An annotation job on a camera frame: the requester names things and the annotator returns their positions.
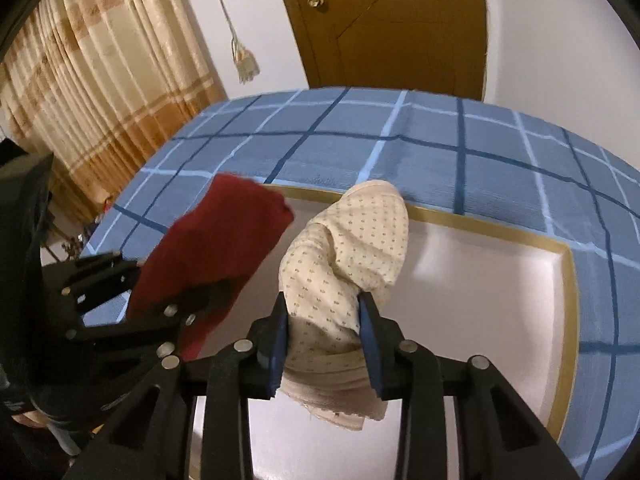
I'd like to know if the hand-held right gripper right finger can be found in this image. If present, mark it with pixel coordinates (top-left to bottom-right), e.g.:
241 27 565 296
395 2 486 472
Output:
357 290 583 480

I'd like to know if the brown wooden door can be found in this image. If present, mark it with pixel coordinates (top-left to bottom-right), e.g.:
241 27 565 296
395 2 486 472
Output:
270 0 488 102

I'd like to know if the floor clutter pile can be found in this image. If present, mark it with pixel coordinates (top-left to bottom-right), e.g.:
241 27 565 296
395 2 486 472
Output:
42 195 113 263

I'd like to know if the blue plaid tablecloth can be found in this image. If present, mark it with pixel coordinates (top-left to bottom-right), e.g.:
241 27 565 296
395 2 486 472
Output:
80 86 640 480

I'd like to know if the beige tassel tieback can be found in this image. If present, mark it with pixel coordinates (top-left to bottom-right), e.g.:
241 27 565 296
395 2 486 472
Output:
220 0 262 85

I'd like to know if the beige striped curtain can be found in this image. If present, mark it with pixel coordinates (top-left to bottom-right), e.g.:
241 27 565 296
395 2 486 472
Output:
0 0 226 226

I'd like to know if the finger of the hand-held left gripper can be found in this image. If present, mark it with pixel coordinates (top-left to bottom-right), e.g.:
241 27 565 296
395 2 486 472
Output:
67 280 233 358
42 251 146 318

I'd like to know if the shallow gold cardboard box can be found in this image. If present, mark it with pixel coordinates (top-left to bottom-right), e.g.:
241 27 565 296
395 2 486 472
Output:
82 182 581 480

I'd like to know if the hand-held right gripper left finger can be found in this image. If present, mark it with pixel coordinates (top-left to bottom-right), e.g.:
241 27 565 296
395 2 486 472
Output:
65 292 291 480

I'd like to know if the cream dotted underwear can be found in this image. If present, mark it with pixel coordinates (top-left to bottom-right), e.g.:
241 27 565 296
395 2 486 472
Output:
277 179 411 433

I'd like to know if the dark red underwear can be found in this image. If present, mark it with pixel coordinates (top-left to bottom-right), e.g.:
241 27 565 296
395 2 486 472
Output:
125 172 296 361

